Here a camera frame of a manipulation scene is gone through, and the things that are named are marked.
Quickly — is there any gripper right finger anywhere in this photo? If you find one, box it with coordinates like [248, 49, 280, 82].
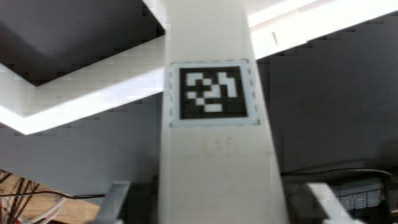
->
[289, 182, 367, 224]

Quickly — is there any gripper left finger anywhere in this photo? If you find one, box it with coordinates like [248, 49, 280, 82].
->
[95, 180, 161, 224]

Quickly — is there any white desk leg back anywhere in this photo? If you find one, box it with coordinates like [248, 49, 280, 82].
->
[159, 0, 290, 224]

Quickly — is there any white front fence bar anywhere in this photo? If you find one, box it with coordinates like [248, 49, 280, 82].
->
[0, 0, 398, 134]

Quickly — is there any loose cables bundle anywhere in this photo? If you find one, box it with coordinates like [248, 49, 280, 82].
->
[0, 168, 109, 224]

